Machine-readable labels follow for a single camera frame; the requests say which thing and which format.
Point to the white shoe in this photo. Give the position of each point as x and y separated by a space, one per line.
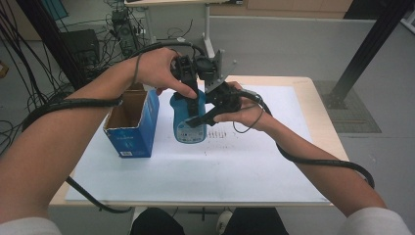
224 223

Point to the white shirt sleeve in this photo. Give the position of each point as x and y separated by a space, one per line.
375 223
29 226

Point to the black computer tower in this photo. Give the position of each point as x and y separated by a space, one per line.
81 45

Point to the white paper sheet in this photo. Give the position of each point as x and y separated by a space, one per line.
195 176

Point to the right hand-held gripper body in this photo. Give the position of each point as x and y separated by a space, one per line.
226 98

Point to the person's dark trousers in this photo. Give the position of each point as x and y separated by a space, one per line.
156 223

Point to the person's left hand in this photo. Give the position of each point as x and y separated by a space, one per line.
156 70

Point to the blue plastic bottle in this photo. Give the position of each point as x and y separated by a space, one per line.
191 133

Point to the white desk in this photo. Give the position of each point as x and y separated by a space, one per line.
207 32

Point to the person's right hand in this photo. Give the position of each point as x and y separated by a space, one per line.
251 116

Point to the blue cardboard box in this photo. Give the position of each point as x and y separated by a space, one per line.
137 137

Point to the grey computer tower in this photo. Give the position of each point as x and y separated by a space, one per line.
125 32

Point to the wooden cabinet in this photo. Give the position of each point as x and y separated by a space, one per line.
293 6

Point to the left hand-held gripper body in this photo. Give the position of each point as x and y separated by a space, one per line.
204 67

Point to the black metal stand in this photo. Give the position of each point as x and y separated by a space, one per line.
49 39
368 45

